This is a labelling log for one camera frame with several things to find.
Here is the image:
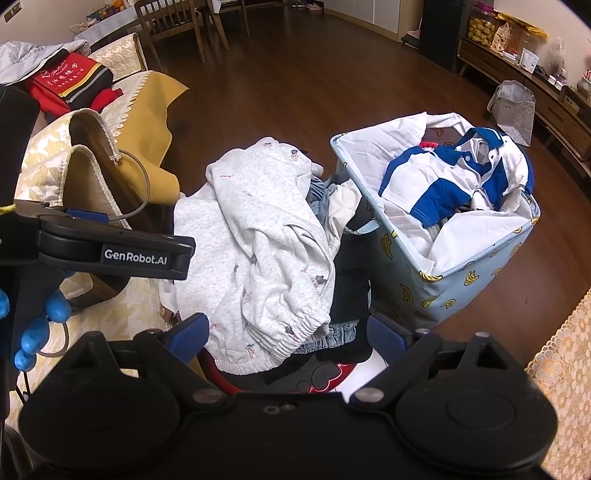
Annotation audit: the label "light grey printed sweatpants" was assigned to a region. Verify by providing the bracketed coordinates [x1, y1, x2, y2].
[160, 137, 335, 375]

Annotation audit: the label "left blue gloved hand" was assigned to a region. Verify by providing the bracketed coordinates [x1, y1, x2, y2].
[1, 264, 71, 377]

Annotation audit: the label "yellow sofa cover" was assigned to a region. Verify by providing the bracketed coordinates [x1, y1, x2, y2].
[13, 32, 191, 324]

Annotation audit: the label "blue banana print laundry basket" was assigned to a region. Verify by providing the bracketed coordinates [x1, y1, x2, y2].
[331, 112, 541, 328]

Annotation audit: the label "red black jacket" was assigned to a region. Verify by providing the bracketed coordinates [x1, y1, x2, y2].
[24, 49, 123, 118]

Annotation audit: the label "gold floral lace tablecloth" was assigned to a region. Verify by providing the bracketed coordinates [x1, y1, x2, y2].
[526, 295, 591, 479]

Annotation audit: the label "blue white polo shirt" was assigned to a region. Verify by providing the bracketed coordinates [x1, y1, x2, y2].
[378, 127, 534, 228]

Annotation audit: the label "wooden dining chair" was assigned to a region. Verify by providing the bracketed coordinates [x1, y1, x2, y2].
[133, 0, 229, 73]

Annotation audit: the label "white plastic bag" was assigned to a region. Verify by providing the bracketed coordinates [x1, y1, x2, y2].
[487, 80, 536, 147]

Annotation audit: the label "long wooden tv cabinet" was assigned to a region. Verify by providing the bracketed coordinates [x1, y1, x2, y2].
[457, 38, 590, 176]

